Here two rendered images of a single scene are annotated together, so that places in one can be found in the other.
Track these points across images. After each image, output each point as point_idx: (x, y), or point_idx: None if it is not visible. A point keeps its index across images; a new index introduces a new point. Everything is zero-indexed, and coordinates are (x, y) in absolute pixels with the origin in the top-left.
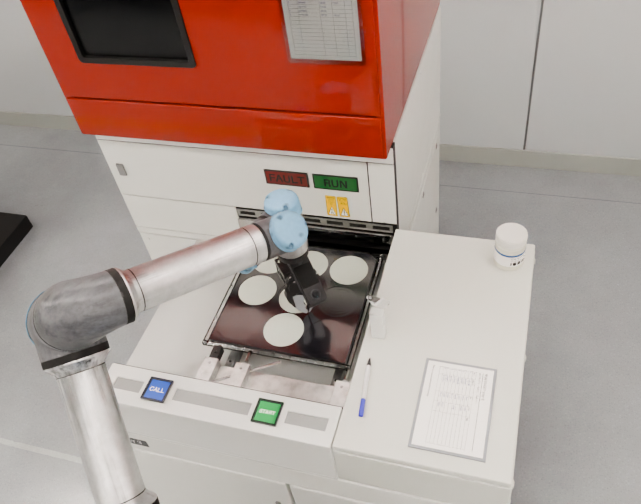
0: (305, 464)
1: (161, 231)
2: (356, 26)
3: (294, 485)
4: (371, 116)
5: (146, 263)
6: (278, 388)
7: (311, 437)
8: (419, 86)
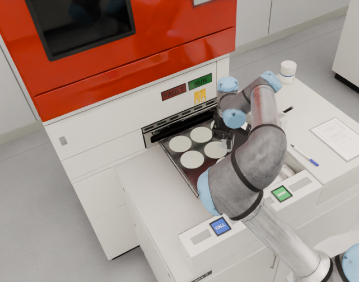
0: (303, 209)
1: (89, 174)
2: None
3: None
4: (229, 27)
5: (261, 117)
6: None
7: (311, 188)
8: None
